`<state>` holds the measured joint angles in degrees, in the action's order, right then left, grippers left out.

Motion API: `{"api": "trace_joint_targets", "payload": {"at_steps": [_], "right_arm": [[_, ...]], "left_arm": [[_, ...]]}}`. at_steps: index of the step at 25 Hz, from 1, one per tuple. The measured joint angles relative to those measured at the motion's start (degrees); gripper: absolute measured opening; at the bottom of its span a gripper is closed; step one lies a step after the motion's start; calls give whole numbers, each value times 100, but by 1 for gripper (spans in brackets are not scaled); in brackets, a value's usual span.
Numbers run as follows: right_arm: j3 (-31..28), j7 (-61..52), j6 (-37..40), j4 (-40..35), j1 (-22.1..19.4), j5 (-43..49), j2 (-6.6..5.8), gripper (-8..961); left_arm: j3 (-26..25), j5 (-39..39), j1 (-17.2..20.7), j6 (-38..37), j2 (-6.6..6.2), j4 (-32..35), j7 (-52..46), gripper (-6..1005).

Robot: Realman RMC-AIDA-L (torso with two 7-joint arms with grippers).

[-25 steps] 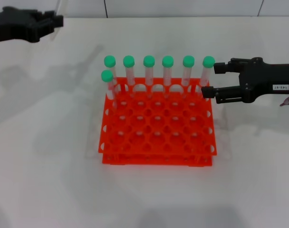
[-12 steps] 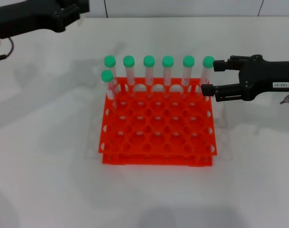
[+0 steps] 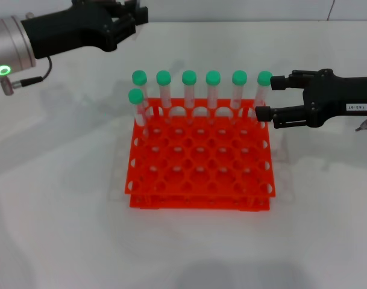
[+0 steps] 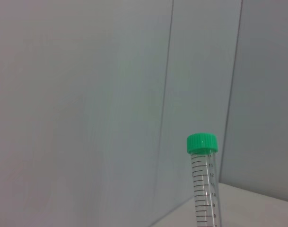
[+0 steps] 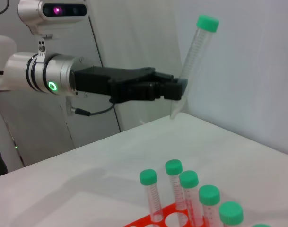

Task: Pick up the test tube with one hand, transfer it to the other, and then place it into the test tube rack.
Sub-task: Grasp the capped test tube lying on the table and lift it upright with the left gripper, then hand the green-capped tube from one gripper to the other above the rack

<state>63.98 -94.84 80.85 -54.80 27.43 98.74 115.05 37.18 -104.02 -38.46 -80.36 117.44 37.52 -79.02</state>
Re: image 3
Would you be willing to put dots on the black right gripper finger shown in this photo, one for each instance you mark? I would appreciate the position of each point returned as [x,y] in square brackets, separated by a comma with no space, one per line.
[264,113]
[278,82]

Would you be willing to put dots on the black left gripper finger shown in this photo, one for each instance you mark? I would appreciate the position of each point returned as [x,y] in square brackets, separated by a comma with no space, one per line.
[141,15]
[126,28]

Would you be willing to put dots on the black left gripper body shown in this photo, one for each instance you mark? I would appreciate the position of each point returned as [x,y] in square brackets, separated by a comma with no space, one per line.
[74,30]

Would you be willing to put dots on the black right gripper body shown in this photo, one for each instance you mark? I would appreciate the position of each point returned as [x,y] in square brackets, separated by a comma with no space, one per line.
[337,99]

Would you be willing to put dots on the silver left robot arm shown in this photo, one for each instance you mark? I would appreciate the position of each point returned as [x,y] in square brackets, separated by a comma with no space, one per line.
[8,45]

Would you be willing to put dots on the clear test tube green cap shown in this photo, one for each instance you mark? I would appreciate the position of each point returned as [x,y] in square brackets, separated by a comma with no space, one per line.
[163,77]
[139,77]
[135,96]
[213,77]
[239,77]
[264,78]
[189,77]

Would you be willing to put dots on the orange plastic test tube rack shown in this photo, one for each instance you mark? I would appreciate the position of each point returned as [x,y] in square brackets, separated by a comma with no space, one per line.
[201,204]

